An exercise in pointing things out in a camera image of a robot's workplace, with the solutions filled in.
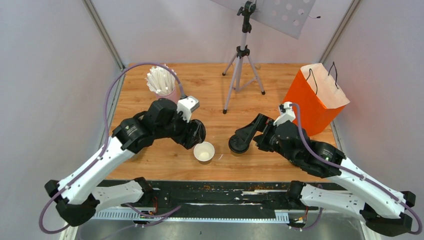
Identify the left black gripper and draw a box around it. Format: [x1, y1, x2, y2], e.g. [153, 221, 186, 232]
[155, 107, 202, 150]

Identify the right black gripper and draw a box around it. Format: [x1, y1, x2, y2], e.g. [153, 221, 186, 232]
[234, 114, 299, 165]

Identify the black plastic cup lid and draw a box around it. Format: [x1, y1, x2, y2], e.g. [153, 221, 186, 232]
[228, 134, 250, 150]

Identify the orange paper bag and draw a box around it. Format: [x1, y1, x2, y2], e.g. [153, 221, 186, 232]
[283, 62, 350, 136]

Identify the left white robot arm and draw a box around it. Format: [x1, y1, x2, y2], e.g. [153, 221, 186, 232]
[44, 96, 206, 227]

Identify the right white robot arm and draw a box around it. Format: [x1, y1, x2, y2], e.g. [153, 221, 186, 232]
[228, 114, 416, 237]

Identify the pink translucent straw holder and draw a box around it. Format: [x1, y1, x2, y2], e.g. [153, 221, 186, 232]
[157, 87, 181, 104]

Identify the bundle of white straws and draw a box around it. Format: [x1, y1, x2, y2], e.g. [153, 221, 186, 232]
[145, 66, 176, 97]

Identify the grey perforated panel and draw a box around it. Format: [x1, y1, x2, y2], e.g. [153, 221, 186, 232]
[214, 0, 316, 39]

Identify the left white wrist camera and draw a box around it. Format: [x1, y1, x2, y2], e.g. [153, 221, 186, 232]
[176, 96, 200, 123]

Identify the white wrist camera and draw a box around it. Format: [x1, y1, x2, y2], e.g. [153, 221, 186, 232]
[176, 96, 200, 123]
[273, 101, 296, 127]

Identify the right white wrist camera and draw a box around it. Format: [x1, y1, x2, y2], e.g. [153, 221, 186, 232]
[273, 101, 296, 127]

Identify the silver camera tripod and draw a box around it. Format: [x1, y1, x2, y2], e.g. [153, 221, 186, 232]
[222, 0, 266, 115]

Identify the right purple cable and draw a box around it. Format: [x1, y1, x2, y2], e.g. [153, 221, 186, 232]
[289, 102, 423, 235]

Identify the purple cable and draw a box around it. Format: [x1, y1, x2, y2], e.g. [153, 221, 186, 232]
[289, 102, 423, 235]
[38, 62, 186, 235]

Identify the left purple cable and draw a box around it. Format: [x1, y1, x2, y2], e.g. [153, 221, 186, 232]
[38, 62, 186, 235]

